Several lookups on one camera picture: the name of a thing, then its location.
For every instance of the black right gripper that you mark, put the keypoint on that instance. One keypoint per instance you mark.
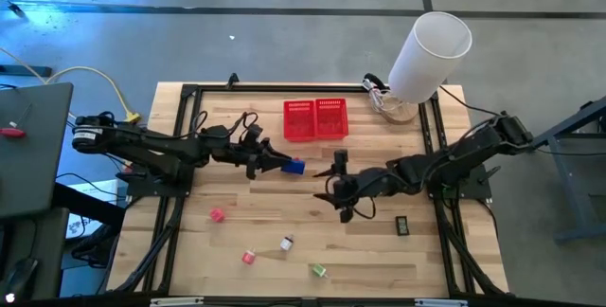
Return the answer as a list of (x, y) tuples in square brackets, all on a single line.
[(348, 188)]

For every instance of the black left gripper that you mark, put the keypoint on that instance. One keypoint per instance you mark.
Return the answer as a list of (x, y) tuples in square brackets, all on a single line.
[(253, 155)]

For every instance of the blue mini stapler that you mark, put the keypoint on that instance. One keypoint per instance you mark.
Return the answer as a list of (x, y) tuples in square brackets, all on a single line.
[(294, 167)]

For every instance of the red plastic basket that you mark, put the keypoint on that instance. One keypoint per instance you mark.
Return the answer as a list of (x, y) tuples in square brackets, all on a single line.
[(332, 118), (299, 121)]

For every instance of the pink cube charger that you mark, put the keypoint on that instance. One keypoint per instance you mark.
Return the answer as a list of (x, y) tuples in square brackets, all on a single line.
[(217, 215)]

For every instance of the green white plug charger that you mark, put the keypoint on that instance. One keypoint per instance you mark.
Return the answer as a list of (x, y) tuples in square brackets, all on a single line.
[(318, 270)]

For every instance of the small black device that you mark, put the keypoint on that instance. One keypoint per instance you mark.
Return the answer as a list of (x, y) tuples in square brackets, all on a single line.
[(402, 225)]

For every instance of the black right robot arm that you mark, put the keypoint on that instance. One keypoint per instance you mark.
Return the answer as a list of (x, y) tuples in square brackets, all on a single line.
[(454, 160)]

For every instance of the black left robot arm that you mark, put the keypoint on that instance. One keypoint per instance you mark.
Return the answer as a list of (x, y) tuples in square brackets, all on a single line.
[(156, 148)]

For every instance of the red plug charger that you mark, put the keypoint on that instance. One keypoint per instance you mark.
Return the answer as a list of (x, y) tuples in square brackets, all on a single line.
[(248, 257)]

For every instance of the white shade table lamp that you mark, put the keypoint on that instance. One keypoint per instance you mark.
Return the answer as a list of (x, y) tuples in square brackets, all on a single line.
[(426, 60)]

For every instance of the white paper sheet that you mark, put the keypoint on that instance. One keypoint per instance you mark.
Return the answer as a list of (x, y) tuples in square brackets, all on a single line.
[(94, 189)]

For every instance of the black floor bar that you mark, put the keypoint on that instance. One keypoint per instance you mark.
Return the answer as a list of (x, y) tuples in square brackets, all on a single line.
[(23, 71)]

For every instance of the black computer mouse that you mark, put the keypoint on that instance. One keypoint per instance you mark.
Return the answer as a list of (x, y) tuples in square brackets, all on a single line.
[(19, 274)]

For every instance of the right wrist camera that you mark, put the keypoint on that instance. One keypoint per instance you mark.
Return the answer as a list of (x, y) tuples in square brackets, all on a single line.
[(341, 157)]

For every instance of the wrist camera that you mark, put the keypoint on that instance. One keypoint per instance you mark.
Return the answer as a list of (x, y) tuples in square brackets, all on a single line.
[(254, 132), (341, 157)]

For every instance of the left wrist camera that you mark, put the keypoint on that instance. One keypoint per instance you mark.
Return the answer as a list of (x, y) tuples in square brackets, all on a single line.
[(254, 132)]

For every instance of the black aluminium table frame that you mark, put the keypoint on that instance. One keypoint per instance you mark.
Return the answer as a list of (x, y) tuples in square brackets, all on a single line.
[(308, 88)]

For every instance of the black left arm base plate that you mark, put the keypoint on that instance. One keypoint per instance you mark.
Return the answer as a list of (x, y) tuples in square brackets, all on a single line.
[(142, 186)]

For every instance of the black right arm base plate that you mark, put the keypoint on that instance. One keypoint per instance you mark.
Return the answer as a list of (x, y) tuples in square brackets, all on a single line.
[(473, 188)]

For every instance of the silver table bracket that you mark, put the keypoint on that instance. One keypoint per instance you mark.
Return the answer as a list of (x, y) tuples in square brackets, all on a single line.
[(175, 301), (440, 302)]

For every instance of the blue-grey desk frame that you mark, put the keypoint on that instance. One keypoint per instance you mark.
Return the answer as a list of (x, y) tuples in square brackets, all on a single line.
[(570, 188)]

